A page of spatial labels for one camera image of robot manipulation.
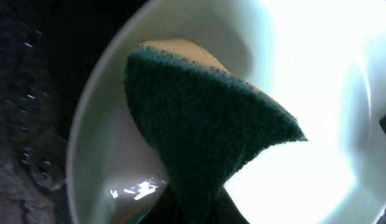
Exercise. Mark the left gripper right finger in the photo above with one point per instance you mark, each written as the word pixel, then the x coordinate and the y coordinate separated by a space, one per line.
pixel 225 211

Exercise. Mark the round black tray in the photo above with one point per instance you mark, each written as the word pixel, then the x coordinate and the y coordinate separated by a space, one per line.
pixel 47 52

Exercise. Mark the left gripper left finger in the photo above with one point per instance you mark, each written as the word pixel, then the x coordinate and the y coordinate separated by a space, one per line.
pixel 165 210

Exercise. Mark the light green plate front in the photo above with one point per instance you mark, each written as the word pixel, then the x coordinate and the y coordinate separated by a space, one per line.
pixel 324 61

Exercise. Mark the green sponge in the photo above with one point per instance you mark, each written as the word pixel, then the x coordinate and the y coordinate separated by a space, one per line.
pixel 204 123

